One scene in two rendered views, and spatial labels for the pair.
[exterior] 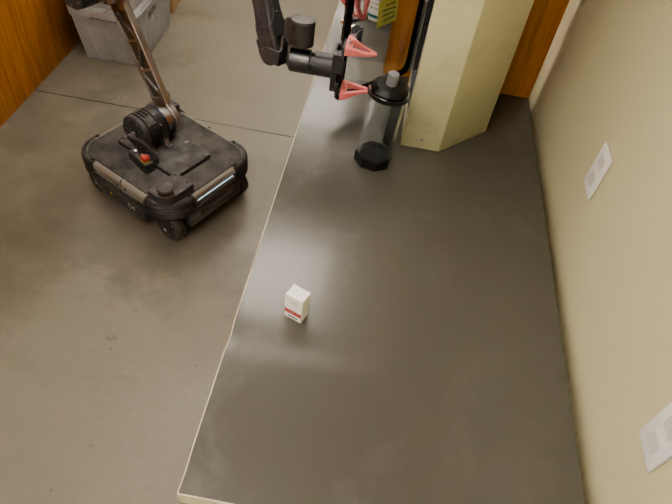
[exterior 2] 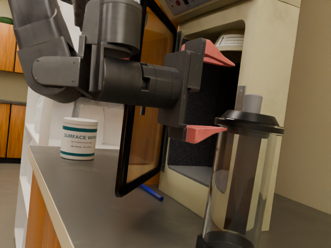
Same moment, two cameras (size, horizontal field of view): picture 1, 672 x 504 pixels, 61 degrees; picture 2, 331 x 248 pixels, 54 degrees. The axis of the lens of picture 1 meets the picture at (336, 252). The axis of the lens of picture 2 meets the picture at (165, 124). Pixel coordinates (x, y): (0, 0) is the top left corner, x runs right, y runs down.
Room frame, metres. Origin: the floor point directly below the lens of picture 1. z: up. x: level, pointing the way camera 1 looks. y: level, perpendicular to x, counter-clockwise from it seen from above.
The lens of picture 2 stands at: (0.85, 0.30, 1.18)
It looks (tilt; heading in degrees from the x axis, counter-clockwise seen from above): 3 degrees down; 331
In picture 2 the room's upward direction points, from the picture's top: 7 degrees clockwise
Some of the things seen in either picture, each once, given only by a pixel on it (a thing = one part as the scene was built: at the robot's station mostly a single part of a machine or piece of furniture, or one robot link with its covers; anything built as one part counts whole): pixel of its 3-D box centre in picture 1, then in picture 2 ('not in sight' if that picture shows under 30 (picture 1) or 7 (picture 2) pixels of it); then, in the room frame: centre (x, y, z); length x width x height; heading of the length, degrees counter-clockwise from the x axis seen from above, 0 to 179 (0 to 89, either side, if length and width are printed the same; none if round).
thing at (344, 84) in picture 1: (352, 82); (200, 117); (1.24, 0.03, 1.17); 0.09 x 0.07 x 0.07; 88
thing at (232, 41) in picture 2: not in sight; (246, 46); (1.47, -0.24, 1.34); 0.18 x 0.18 x 0.05
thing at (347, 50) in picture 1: (356, 56); (205, 69); (1.24, 0.03, 1.24); 0.09 x 0.07 x 0.07; 88
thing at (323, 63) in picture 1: (325, 64); (159, 87); (1.24, 0.10, 1.20); 0.07 x 0.07 x 0.10; 88
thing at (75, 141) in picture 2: not in sight; (79, 138); (2.10, -0.02, 1.02); 0.13 x 0.13 x 0.15
